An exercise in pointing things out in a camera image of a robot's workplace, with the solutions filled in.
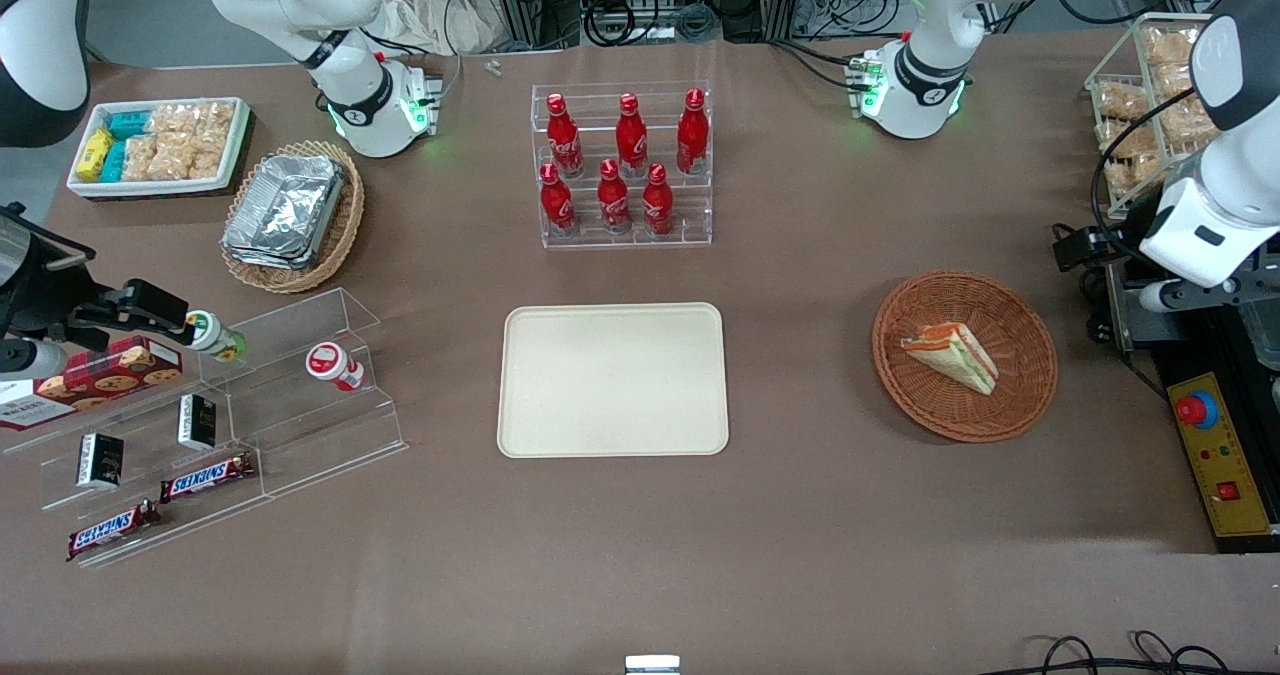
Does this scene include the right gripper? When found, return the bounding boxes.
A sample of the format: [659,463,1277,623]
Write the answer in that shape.
[0,205,194,349]

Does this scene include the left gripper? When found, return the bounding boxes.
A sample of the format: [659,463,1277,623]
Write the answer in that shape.
[1051,222,1280,310]

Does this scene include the round brown wicker basket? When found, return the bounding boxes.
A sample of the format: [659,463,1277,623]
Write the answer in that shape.
[871,270,1059,444]

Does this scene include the triangular sandwich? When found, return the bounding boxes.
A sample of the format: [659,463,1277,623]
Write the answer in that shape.
[900,321,1001,397]

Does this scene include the oval wicker basket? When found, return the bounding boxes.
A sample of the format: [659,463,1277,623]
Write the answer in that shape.
[219,140,367,295]

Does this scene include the beige plastic tray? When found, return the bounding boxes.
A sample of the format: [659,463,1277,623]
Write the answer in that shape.
[497,302,731,459]

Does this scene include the red plaid cookie box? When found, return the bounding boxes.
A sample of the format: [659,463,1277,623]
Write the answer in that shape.
[0,335,185,432]

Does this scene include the clear rack of snacks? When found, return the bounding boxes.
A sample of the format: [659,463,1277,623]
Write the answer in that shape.
[1084,12,1227,222]

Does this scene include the black control box stand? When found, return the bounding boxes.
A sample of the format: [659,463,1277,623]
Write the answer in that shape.
[1086,255,1280,556]

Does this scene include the clear bag of pastry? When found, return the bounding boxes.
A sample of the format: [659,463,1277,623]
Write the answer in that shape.
[1144,27,1203,68]
[1152,63,1222,153]
[1097,79,1153,123]
[1100,123,1169,208]

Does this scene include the green sunflower cup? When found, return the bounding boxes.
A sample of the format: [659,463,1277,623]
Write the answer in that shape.
[187,310,248,364]

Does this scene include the small black chocolate box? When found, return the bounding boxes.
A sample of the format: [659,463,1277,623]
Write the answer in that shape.
[177,393,218,453]
[76,433,126,489]

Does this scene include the clear bag of crackers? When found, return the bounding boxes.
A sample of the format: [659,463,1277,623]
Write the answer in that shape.
[194,102,237,152]
[155,135,231,182]
[122,135,160,182]
[148,104,198,139]

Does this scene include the clear acrylic stepped shelf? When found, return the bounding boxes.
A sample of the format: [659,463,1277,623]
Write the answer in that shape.
[196,287,410,502]
[0,353,267,569]

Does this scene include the yellow snack box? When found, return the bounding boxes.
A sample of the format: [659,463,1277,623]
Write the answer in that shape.
[77,127,115,182]

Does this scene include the Snickers bar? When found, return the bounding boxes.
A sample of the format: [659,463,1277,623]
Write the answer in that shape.
[66,499,162,563]
[159,452,257,505]

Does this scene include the red emergency stop button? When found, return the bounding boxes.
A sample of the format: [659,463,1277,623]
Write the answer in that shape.
[1175,390,1220,431]

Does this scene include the stacked foil containers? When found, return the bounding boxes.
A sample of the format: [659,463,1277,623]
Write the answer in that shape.
[221,153,347,272]

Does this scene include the white rectangular snack bin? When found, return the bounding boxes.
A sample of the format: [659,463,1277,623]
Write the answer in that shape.
[66,97,252,202]

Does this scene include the red white cup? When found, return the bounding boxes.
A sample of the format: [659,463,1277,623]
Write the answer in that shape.
[305,342,367,394]

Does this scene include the yellow control panel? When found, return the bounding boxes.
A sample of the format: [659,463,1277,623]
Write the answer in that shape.
[1167,372,1278,539]

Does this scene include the red cola bottle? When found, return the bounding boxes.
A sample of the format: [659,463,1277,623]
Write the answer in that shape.
[545,93,585,179]
[676,88,711,177]
[539,163,579,239]
[597,158,634,237]
[641,163,676,239]
[614,93,650,179]

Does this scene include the beige crumpled cloth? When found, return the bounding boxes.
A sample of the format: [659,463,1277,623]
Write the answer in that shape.
[374,0,503,57]

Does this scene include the clear acrylic bottle riser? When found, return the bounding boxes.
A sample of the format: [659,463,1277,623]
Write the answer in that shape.
[530,82,714,250]

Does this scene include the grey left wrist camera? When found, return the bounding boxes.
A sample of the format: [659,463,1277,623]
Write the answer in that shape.
[1139,277,1207,315]

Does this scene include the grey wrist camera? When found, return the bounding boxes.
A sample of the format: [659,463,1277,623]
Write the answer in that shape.
[0,339,68,382]
[1139,277,1207,315]

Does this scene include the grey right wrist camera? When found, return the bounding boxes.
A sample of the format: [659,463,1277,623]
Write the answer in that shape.
[0,339,68,382]

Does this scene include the aluminium frame profile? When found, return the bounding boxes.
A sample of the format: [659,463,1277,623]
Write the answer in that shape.
[488,0,583,51]

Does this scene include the coiled black cable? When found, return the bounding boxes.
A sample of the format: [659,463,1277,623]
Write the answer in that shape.
[584,0,638,48]

